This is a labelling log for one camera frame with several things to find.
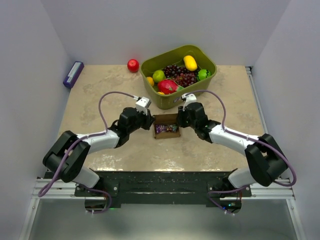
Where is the red apple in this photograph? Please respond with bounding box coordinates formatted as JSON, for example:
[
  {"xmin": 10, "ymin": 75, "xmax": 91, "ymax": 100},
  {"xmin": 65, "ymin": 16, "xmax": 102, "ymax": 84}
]
[{"xmin": 127, "ymin": 58, "xmax": 140, "ymax": 73}]

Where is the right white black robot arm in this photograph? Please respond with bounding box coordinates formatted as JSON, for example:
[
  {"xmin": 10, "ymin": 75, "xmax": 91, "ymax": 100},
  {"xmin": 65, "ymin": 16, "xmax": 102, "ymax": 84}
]
[{"xmin": 177, "ymin": 102, "xmax": 289, "ymax": 197}]

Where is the red dragon fruit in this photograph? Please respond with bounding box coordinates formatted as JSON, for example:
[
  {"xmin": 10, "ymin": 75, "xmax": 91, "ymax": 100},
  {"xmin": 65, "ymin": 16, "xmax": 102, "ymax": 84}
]
[{"xmin": 157, "ymin": 79, "xmax": 180, "ymax": 95}]

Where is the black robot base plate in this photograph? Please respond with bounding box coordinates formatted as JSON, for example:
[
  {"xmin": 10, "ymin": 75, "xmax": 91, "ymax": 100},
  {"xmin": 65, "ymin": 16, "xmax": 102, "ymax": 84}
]
[{"xmin": 43, "ymin": 169, "xmax": 252, "ymax": 210}]

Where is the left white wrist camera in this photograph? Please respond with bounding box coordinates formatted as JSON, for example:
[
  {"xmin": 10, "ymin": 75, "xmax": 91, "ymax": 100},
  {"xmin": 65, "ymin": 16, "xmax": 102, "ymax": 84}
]
[{"xmin": 135, "ymin": 97, "xmax": 152, "ymax": 115}]

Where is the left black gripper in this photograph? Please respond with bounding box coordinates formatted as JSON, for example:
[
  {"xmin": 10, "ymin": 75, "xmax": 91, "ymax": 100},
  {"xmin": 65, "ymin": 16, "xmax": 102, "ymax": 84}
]
[{"xmin": 127, "ymin": 108, "xmax": 156, "ymax": 135}]

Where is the small orange fruit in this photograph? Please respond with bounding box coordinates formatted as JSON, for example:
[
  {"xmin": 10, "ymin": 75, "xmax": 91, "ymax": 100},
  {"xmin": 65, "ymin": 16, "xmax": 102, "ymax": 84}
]
[{"xmin": 146, "ymin": 76, "xmax": 155, "ymax": 87}]

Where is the yellow mango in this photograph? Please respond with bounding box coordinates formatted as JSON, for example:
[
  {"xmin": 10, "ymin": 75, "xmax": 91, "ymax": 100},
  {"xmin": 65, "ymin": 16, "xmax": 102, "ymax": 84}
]
[{"xmin": 183, "ymin": 55, "xmax": 198, "ymax": 72}]

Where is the purple white rectangular box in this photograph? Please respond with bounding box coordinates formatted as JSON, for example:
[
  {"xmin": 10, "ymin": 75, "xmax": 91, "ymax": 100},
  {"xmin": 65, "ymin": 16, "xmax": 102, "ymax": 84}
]
[{"xmin": 63, "ymin": 61, "xmax": 85, "ymax": 89}]

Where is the small green watermelon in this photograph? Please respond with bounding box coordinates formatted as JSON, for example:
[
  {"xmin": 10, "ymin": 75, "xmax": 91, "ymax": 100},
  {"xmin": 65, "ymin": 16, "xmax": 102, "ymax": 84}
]
[{"xmin": 196, "ymin": 69, "xmax": 212, "ymax": 82}]

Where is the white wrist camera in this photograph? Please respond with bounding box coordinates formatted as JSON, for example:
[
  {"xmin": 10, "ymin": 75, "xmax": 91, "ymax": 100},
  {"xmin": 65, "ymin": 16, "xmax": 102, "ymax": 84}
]
[
  {"xmin": 181, "ymin": 92, "xmax": 197, "ymax": 111},
  {"xmin": 135, "ymin": 97, "xmax": 152, "ymax": 115}
]

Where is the olive green plastic bin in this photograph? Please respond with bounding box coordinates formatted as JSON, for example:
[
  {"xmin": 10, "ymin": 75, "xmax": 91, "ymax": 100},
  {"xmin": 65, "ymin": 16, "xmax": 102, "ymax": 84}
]
[{"xmin": 139, "ymin": 45, "xmax": 217, "ymax": 110}]

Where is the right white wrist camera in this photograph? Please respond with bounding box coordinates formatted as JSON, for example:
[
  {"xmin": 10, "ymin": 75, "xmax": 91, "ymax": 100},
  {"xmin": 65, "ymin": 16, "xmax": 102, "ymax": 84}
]
[{"xmin": 181, "ymin": 92, "xmax": 197, "ymax": 111}]

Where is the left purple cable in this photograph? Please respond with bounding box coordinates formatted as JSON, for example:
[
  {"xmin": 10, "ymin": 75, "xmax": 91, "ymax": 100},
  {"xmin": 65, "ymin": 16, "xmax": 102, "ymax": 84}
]
[{"xmin": 37, "ymin": 91, "xmax": 140, "ymax": 198}]

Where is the purple candy bar wrapper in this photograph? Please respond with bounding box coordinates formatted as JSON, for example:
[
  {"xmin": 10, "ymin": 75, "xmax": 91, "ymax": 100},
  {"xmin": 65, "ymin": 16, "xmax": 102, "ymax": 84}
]
[{"xmin": 155, "ymin": 124, "xmax": 179, "ymax": 134}]

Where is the dark purple grape bunch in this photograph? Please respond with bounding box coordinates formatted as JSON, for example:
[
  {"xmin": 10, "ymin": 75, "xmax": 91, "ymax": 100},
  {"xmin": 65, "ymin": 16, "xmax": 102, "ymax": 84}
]
[{"xmin": 162, "ymin": 64, "xmax": 199, "ymax": 88}]

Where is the green lime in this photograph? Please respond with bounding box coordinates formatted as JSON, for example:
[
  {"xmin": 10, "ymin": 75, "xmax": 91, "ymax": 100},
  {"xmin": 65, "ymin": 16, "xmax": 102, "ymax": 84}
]
[{"xmin": 152, "ymin": 70, "xmax": 166, "ymax": 83}]

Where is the brown cardboard paper box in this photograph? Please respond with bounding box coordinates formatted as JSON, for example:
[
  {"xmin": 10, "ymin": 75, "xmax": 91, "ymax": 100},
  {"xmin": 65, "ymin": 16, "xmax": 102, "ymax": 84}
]
[{"xmin": 153, "ymin": 113, "xmax": 181, "ymax": 140}]

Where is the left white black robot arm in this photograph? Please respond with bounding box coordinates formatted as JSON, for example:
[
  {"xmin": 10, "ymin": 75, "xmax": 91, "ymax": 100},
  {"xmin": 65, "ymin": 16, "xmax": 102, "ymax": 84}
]
[{"xmin": 42, "ymin": 107, "xmax": 156, "ymax": 196}]

